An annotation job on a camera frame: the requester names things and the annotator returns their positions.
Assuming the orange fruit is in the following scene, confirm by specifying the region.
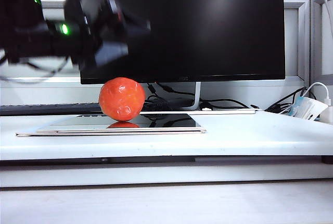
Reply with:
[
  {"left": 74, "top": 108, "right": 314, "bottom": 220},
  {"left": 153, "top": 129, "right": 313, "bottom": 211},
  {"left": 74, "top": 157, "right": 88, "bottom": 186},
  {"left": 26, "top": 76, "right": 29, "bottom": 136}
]
[{"left": 98, "top": 77, "right": 146, "bottom": 122}]

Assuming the white blue package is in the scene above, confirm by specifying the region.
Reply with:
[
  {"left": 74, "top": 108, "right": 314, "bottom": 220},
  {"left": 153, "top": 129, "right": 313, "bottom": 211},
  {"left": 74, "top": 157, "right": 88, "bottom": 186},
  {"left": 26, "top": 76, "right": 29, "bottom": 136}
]
[{"left": 287, "top": 96, "right": 329, "bottom": 121}]

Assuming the white charger plug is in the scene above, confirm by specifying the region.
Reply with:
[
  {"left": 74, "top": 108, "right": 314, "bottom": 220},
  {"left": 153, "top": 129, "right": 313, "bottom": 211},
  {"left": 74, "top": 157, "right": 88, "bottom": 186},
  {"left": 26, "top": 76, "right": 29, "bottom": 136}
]
[{"left": 319, "top": 98, "right": 333, "bottom": 125}]

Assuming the white charger cable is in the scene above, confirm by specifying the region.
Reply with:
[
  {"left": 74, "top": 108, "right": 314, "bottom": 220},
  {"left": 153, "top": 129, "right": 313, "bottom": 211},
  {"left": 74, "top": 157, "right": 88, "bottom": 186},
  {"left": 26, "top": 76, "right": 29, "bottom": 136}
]
[{"left": 302, "top": 82, "right": 330, "bottom": 105}]

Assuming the white hanging cable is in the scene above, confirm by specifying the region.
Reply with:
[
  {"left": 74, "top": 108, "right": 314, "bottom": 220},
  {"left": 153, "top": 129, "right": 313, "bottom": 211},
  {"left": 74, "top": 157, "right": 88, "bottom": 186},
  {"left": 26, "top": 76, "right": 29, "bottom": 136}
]
[{"left": 322, "top": 0, "right": 333, "bottom": 31}]

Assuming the black monitor cable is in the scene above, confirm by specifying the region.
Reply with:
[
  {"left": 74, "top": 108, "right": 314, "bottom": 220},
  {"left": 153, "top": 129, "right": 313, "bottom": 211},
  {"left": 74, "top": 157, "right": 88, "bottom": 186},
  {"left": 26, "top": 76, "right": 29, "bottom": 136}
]
[{"left": 146, "top": 82, "right": 196, "bottom": 98}]

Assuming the black keyboard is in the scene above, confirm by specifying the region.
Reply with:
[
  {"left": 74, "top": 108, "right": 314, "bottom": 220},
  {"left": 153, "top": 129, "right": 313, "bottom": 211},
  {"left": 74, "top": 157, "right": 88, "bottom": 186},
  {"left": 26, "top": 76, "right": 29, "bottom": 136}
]
[{"left": 0, "top": 102, "right": 105, "bottom": 117}]

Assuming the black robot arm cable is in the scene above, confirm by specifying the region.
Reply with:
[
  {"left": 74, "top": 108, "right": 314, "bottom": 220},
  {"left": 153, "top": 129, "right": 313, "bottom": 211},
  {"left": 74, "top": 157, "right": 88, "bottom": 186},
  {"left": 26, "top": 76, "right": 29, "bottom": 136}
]
[{"left": 0, "top": 49, "right": 71, "bottom": 83}]

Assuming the white monitor stand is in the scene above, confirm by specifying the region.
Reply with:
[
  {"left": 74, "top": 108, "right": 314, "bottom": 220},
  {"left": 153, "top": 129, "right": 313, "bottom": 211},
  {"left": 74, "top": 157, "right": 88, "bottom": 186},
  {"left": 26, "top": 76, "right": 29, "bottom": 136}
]
[{"left": 140, "top": 81, "right": 257, "bottom": 116}]

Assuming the black power adapter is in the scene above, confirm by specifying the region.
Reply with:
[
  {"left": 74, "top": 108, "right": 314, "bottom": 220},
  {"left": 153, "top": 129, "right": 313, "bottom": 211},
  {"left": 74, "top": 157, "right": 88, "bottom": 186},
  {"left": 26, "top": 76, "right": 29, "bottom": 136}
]
[{"left": 142, "top": 97, "right": 195, "bottom": 113}]

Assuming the thin black desk cable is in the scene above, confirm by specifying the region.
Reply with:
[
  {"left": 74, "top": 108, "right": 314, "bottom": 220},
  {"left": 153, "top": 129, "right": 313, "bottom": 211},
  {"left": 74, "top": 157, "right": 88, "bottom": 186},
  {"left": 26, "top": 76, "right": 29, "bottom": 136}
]
[{"left": 200, "top": 98, "right": 261, "bottom": 111}]

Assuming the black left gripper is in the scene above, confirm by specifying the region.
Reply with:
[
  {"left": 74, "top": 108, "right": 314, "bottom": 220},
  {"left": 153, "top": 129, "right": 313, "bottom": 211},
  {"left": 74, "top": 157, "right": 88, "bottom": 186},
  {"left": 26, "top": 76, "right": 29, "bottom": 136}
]
[{"left": 63, "top": 0, "right": 152, "bottom": 71}]

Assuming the grey partition frame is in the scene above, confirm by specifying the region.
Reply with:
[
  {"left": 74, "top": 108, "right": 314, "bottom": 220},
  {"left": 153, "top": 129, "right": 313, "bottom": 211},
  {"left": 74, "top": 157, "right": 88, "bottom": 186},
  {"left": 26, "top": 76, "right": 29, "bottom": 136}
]
[{"left": 283, "top": 0, "right": 333, "bottom": 87}]

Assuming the black computer monitor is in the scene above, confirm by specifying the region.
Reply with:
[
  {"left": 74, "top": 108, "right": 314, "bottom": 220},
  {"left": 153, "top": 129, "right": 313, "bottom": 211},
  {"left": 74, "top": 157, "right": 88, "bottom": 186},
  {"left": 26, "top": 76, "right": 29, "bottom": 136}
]
[{"left": 79, "top": 0, "right": 286, "bottom": 85}]

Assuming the black cable bundle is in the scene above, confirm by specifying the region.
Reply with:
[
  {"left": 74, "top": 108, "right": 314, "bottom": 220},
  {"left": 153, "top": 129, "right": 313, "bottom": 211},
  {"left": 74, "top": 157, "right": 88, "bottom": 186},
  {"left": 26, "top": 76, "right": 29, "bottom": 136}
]
[{"left": 263, "top": 86, "right": 308, "bottom": 115}]

